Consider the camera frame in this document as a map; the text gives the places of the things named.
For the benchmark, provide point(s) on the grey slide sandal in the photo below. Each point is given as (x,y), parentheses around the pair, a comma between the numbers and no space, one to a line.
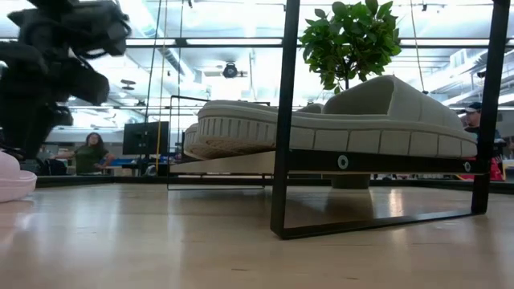
(310,108)
(361,136)

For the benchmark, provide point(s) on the black aluminium table frame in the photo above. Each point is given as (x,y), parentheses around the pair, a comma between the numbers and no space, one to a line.
(120,180)

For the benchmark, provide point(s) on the green potted plant black pot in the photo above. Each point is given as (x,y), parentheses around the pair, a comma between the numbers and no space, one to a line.
(353,36)

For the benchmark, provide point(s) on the red crate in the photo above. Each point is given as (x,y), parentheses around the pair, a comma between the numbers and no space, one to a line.
(497,170)

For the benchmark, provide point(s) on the pink slide sandal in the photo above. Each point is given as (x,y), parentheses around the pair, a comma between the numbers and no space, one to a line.
(16,180)

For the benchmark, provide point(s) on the black frame wooden shoe shelf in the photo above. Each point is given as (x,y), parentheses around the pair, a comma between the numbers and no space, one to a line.
(285,120)

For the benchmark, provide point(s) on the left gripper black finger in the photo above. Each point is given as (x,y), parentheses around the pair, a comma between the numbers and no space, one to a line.
(52,80)
(28,124)

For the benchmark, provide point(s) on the round black ceiling fixture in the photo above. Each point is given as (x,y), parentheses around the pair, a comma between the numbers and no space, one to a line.
(230,70)

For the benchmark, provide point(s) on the black monitor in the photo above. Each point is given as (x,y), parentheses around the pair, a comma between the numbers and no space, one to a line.
(144,138)

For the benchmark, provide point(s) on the person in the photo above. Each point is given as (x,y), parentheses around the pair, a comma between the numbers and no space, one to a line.
(471,116)
(90,156)

